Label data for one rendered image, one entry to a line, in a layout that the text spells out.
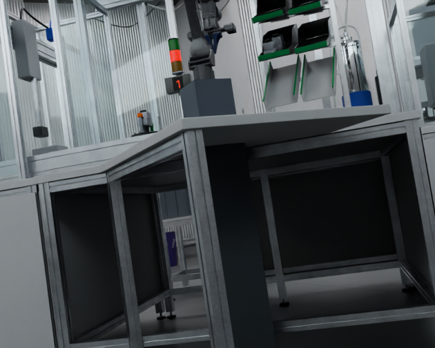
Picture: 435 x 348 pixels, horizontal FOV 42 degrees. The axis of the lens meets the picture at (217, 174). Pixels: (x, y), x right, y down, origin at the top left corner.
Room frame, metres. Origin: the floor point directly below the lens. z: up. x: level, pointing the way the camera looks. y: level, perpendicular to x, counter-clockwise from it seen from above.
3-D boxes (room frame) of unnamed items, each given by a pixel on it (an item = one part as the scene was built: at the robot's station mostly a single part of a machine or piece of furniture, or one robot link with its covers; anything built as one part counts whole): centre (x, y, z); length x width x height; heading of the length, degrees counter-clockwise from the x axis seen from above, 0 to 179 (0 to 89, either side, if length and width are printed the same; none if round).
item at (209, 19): (2.18, -0.06, 1.33); 0.19 x 0.06 x 0.08; 78
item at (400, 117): (2.82, -0.14, 0.84); 1.50 x 1.41 x 0.03; 78
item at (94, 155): (2.29, 0.25, 0.91); 0.89 x 0.06 x 0.11; 78
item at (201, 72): (1.97, 0.00, 1.09); 0.07 x 0.07 x 0.06; 26
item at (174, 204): (4.52, 0.13, 0.73); 0.62 x 0.42 x 0.23; 78
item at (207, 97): (1.97, 0.00, 0.96); 0.14 x 0.14 x 0.20; 26
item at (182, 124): (1.99, -0.05, 0.84); 0.90 x 0.70 x 0.03; 26
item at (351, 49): (3.04, -0.80, 1.32); 0.14 x 0.14 x 0.38
